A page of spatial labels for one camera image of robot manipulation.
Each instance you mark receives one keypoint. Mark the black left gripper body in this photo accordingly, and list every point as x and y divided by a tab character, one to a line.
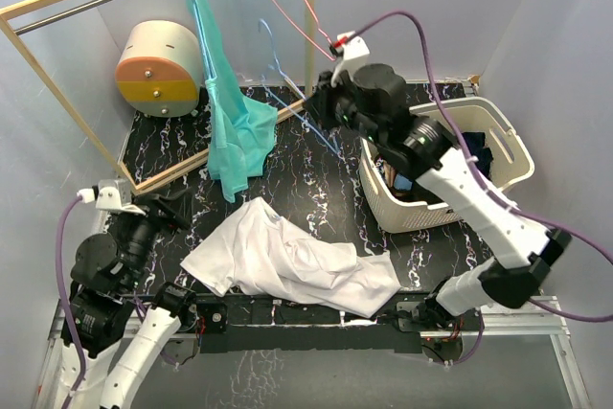
161	221

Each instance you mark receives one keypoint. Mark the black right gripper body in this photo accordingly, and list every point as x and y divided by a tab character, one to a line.
336	104

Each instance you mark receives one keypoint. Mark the white t shirt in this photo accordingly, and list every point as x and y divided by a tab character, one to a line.
261	252

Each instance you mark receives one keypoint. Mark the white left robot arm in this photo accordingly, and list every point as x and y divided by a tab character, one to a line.
98	298

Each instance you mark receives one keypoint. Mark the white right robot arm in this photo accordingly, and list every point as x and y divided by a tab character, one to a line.
372	103

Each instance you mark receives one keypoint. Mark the teal t shirt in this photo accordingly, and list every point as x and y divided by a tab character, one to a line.
242	129

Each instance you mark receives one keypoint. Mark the blue hanger under teal shirt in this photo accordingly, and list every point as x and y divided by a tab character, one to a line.
209	71

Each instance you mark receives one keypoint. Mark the navy blue garment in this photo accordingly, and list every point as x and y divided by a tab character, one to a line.
477	146

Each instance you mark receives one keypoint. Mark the cream round drawer cabinet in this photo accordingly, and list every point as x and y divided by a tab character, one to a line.
160	71

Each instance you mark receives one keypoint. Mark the cream plastic laundry basket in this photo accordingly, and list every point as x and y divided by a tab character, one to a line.
511	165

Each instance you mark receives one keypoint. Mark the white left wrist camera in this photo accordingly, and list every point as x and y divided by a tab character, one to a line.
111	195

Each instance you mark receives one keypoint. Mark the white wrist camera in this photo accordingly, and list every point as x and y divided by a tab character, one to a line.
351	53
111	195

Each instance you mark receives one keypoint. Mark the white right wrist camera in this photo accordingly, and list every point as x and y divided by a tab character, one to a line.
351	53

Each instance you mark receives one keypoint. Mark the wooden clothes rack frame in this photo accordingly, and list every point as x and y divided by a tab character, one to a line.
62	119

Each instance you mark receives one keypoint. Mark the aluminium base frame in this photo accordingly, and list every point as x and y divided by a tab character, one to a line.
255	352

